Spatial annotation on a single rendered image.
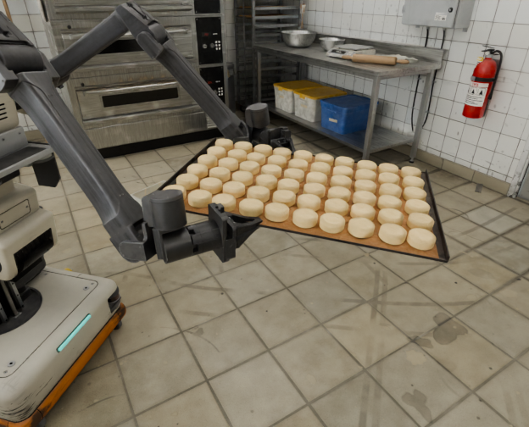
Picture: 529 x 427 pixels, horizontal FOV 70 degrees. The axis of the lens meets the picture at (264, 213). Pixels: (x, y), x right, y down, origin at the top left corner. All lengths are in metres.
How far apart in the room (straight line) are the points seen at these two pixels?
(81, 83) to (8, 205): 2.37
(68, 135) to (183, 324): 1.36
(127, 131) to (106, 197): 3.20
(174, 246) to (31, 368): 1.04
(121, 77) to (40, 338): 2.62
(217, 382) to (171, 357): 0.25
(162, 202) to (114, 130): 3.25
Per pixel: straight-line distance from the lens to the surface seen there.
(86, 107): 3.76
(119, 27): 1.21
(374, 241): 0.75
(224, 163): 0.96
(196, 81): 1.18
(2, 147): 1.37
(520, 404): 1.93
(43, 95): 0.78
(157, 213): 0.66
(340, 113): 3.65
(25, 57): 0.81
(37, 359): 1.64
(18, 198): 1.46
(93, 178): 0.73
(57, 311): 1.78
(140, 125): 3.92
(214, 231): 0.69
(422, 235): 0.77
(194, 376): 1.75
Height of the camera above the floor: 1.40
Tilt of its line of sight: 31 degrees down
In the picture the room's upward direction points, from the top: straight up
